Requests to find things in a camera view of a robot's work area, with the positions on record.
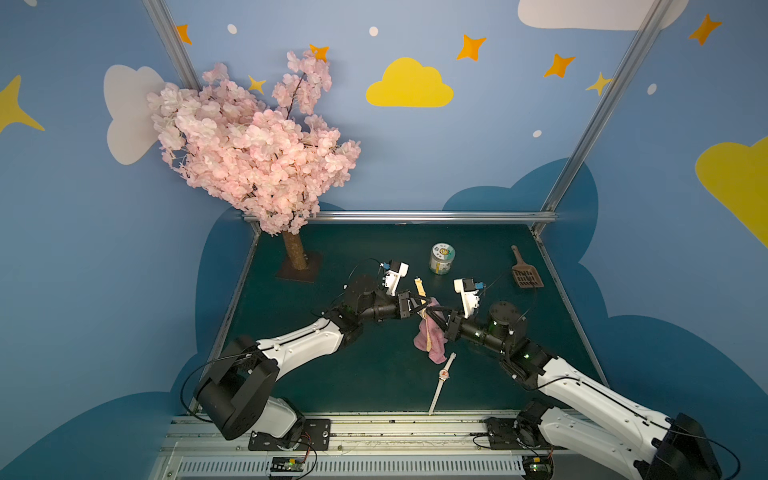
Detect brown tree base plate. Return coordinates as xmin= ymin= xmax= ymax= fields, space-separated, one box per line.
xmin=276 ymin=251 xmax=323 ymax=283

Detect aluminium front rail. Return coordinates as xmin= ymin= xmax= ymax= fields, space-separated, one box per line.
xmin=149 ymin=410 xmax=615 ymax=479

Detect circuit board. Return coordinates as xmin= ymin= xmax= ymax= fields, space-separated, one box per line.
xmin=522 ymin=456 xmax=554 ymax=480
xmin=268 ymin=457 xmax=308 ymax=479

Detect left circuit board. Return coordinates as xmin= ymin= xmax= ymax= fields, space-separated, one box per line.
xmin=268 ymin=457 xmax=308 ymax=479

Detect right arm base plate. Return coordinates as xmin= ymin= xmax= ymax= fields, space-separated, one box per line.
xmin=483 ymin=417 xmax=553 ymax=451

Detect aluminium frame post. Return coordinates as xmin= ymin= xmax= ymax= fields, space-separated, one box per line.
xmin=531 ymin=0 xmax=674 ymax=239
xmin=142 ymin=0 xmax=201 ymax=89

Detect left aluminium frame post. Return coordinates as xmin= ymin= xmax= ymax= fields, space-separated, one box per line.
xmin=142 ymin=0 xmax=201 ymax=89

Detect white strap watch right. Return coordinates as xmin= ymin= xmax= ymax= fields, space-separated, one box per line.
xmin=428 ymin=353 xmax=456 ymax=415

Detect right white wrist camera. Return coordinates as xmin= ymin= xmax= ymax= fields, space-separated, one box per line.
xmin=453 ymin=278 xmax=485 ymax=319

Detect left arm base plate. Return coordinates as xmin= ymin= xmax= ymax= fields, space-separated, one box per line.
xmin=248 ymin=418 xmax=332 ymax=451

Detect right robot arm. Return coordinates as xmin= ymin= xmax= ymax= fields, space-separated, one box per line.
xmin=426 ymin=302 xmax=723 ymax=479

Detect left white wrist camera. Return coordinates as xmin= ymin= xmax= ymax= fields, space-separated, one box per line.
xmin=382 ymin=261 xmax=409 ymax=297

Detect right circuit board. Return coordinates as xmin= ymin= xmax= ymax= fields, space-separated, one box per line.
xmin=522 ymin=456 xmax=554 ymax=480

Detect back aluminium frame bar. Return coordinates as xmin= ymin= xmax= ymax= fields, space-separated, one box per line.
xmin=242 ymin=209 xmax=558 ymax=226

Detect brown litter scoop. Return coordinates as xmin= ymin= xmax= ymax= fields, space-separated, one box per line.
xmin=511 ymin=245 xmax=544 ymax=289

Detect pink cloth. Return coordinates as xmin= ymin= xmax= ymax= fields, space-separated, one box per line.
xmin=413 ymin=317 xmax=447 ymax=365

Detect pink blossom tree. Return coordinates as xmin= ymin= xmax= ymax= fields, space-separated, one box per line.
xmin=147 ymin=46 xmax=361 ymax=271

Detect gold strap watch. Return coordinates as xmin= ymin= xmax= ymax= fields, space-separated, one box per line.
xmin=414 ymin=277 xmax=432 ymax=353

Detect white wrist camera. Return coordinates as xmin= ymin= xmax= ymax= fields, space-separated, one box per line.
xmin=382 ymin=261 xmax=409 ymax=297
xmin=453 ymin=278 xmax=485 ymax=319

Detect right aluminium frame post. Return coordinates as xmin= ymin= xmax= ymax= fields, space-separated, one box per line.
xmin=531 ymin=0 xmax=674 ymax=239

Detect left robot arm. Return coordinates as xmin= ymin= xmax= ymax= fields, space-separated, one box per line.
xmin=193 ymin=275 xmax=429 ymax=444

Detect jar with sunflower lid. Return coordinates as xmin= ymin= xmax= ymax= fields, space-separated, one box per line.
xmin=429 ymin=242 xmax=456 ymax=275

